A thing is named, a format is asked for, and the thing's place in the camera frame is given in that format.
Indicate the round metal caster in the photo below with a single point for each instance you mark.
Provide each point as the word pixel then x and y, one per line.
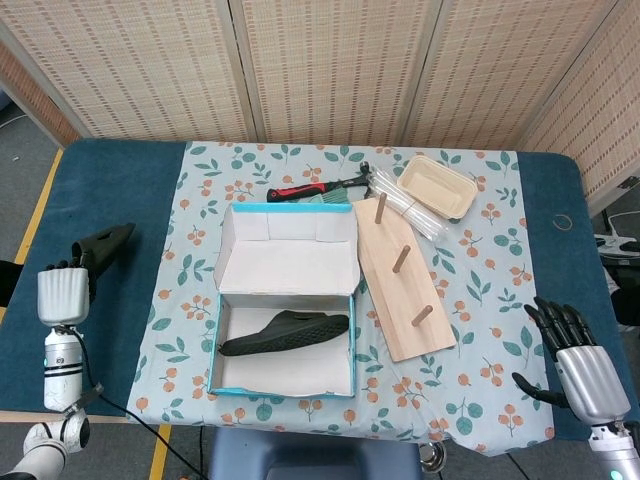
pixel 432 456

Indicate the black rubber slipper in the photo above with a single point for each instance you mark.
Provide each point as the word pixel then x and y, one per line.
pixel 107 245
pixel 290 332

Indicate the beige rectangular food tray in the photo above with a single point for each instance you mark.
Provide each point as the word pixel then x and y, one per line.
pixel 435 187

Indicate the tan rubber band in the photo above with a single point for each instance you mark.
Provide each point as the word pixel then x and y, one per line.
pixel 555 219

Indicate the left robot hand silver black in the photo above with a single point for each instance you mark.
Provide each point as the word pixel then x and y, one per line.
pixel 62 295

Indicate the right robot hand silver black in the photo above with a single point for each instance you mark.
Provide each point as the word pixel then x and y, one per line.
pixel 592 380

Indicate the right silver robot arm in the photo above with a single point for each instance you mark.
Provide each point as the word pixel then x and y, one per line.
pixel 617 452

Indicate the floral light blue tablecloth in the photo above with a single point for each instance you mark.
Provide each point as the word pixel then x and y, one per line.
pixel 490 280

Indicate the green comb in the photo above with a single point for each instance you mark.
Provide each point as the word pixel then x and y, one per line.
pixel 325 198

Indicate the black fabric object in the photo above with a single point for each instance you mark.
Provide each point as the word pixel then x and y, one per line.
pixel 627 305
pixel 9 282

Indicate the bundle of clear plastic straws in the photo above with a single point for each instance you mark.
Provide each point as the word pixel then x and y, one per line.
pixel 420 215

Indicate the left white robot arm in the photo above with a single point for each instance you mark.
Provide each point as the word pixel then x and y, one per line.
pixel 62 370

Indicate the blue cardboard shoe box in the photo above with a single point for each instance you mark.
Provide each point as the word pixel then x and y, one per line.
pixel 285 270

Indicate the bamboo folding screen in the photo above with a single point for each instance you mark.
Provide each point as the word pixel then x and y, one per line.
pixel 330 70

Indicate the white chair base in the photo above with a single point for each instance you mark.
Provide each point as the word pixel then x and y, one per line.
pixel 617 244

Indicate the wooden board with three pegs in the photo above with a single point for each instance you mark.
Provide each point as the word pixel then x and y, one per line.
pixel 400 300

